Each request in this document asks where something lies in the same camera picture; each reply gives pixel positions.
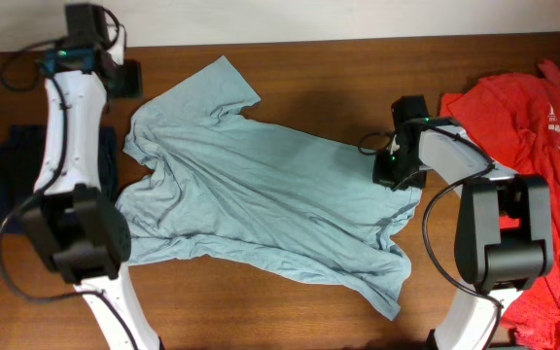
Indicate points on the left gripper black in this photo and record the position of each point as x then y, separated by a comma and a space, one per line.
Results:
134, 80

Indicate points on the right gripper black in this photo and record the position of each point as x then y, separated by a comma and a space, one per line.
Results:
382, 176

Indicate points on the light blue grey t-shirt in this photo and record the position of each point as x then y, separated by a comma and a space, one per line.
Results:
281, 200

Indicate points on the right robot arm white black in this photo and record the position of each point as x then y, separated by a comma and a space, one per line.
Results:
503, 240

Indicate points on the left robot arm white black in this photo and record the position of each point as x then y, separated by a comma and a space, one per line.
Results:
74, 228

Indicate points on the folded black Nike garment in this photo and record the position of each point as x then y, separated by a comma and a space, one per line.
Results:
20, 162

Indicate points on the red t-shirt with print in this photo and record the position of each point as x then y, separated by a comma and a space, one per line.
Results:
515, 118

